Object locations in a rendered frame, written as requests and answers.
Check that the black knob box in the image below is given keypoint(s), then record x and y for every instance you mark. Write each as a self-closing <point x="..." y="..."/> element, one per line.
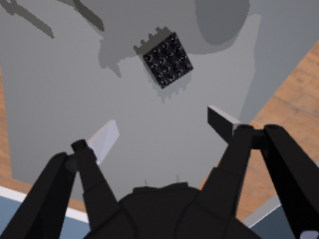
<point x="168" y="61"/>

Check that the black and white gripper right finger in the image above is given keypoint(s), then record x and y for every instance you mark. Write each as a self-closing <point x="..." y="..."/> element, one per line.
<point x="294" y="174"/>

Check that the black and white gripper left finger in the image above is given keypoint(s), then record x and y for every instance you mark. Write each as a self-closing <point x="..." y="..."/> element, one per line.
<point x="41" y="214"/>

